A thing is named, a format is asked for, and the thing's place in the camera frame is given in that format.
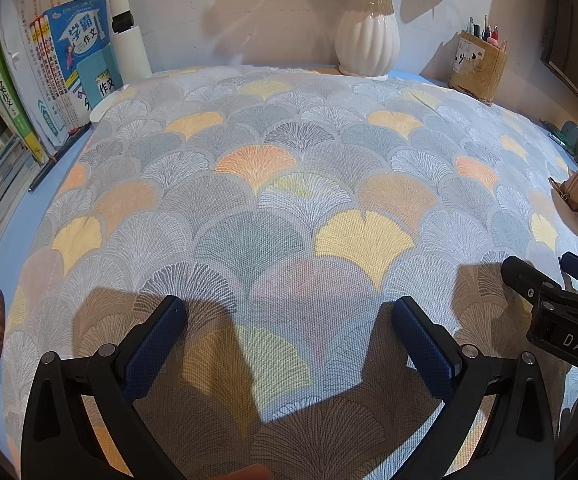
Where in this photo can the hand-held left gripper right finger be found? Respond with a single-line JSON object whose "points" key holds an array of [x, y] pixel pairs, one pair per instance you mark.
{"points": [[424, 350]]}

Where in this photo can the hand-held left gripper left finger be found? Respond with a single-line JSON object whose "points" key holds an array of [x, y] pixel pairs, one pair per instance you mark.
{"points": [[154, 350]]}

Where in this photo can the row of books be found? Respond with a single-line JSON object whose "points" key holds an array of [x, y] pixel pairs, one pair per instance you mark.
{"points": [[59, 60]]}

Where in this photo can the bunch of pens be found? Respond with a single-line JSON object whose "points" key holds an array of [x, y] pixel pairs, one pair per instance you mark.
{"points": [[486, 35]]}

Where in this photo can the white desk lamp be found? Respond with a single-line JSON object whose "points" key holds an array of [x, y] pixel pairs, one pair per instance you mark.
{"points": [[129, 55]]}

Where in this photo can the green plastic tool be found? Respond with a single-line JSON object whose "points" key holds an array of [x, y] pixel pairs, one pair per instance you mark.
{"points": [[571, 142]]}

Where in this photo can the black pen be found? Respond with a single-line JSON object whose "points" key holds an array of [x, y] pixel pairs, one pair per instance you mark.
{"points": [[51, 165]]}

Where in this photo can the white ribbed vase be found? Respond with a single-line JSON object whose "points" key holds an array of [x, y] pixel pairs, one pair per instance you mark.
{"points": [[366, 35]]}

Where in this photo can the person's left hand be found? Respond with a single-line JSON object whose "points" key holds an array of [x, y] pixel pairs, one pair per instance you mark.
{"points": [[246, 474]]}

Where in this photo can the wooden pen holder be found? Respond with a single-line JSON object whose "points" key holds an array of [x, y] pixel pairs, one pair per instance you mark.
{"points": [[476, 72]]}

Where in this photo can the patterned tablecloth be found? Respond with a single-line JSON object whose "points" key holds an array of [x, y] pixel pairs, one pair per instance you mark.
{"points": [[294, 185]]}

